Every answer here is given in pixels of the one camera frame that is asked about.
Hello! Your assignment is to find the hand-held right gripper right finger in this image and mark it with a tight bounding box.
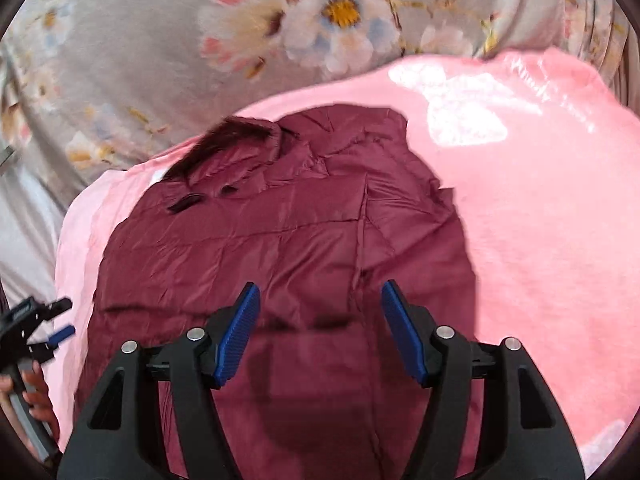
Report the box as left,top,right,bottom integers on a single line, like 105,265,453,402
381,280,586,480

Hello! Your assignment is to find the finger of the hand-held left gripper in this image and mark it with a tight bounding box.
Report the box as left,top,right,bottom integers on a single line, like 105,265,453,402
29,325,77,362
34,298,74,320

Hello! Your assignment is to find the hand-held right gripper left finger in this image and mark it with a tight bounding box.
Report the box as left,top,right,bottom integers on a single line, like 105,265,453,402
57,282,261,480

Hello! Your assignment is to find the maroon puffer jacket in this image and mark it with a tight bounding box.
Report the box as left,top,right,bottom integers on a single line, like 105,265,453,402
74,104,483,480

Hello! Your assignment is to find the person's left hand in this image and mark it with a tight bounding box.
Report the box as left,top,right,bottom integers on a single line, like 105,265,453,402
0,360,61,443

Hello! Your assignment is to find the pink fleece blanket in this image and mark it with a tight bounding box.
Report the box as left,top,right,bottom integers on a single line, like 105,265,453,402
54,47,640,480

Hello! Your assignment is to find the grey floral bedsheet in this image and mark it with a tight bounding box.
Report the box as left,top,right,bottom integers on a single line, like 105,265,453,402
0,0,628,306

